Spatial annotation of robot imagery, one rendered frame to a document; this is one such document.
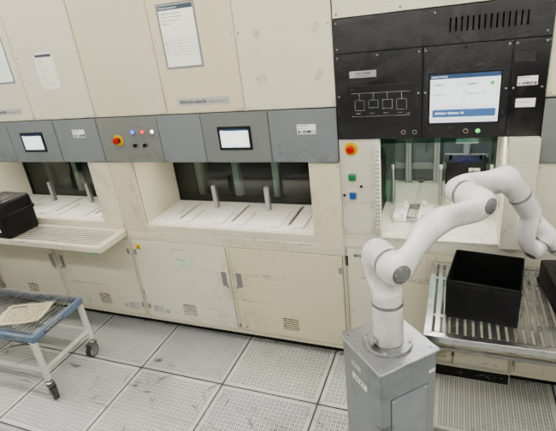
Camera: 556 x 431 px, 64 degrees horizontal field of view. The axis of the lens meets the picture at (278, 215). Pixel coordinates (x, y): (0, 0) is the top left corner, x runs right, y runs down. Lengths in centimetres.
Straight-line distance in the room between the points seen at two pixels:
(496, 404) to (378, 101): 170
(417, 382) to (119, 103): 215
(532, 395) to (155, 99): 262
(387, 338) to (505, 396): 118
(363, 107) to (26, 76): 210
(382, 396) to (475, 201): 79
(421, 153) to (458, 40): 119
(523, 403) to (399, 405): 106
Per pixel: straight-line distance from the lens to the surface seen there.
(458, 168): 279
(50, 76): 314
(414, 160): 318
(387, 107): 218
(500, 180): 179
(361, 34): 217
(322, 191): 238
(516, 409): 280
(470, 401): 277
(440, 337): 193
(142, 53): 266
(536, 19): 215
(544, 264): 229
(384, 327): 176
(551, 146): 223
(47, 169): 414
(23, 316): 326
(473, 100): 216
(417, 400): 197
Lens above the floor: 196
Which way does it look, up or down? 23 degrees down
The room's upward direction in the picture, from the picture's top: 7 degrees counter-clockwise
